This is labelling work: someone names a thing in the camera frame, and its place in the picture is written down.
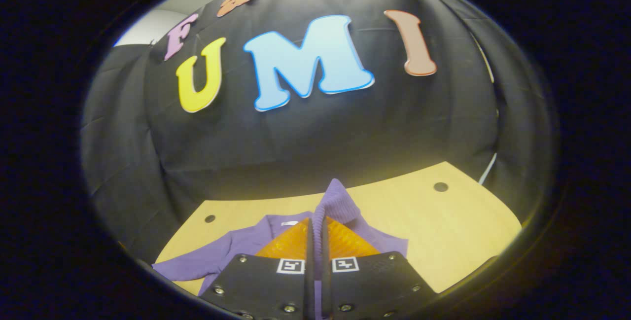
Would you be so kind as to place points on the black backdrop cloth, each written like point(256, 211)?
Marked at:
point(320, 137)

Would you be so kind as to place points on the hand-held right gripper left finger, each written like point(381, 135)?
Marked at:
point(309, 280)

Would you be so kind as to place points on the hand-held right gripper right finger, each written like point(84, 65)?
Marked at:
point(327, 290)

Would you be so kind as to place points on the purple knit collared sweater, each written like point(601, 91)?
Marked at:
point(335, 201)

